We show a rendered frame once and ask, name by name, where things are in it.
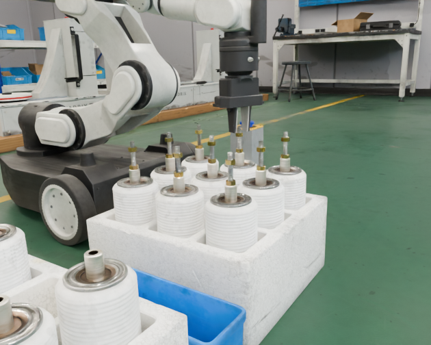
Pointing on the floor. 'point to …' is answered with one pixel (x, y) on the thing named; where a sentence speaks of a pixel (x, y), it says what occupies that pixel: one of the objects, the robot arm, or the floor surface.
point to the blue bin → (196, 311)
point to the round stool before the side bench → (299, 79)
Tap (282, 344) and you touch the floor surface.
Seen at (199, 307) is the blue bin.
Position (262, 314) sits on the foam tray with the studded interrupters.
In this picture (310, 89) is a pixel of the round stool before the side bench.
